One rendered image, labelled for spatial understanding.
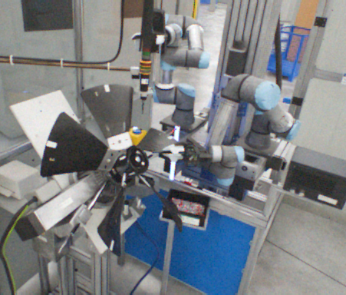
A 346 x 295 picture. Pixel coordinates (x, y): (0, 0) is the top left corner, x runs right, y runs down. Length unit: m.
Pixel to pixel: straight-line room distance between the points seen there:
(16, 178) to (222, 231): 1.08
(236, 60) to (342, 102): 1.23
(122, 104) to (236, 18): 0.92
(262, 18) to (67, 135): 1.28
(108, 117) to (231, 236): 0.95
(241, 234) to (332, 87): 1.53
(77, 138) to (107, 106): 0.27
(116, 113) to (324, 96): 1.95
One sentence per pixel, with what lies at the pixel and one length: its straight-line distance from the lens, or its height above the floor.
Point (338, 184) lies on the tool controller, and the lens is 1.53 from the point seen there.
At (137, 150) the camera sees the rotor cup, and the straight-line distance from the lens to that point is 1.33.
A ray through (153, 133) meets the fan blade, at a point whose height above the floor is 1.19.
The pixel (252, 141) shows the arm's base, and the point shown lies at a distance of 1.94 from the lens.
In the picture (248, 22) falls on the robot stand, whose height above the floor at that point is 1.67.
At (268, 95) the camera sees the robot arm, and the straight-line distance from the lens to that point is 1.47.
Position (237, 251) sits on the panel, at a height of 0.56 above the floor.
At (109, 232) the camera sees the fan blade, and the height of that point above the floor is 1.09.
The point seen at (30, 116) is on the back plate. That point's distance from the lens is 1.46.
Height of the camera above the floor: 1.89
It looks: 28 degrees down
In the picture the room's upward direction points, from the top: 7 degrees clockwise
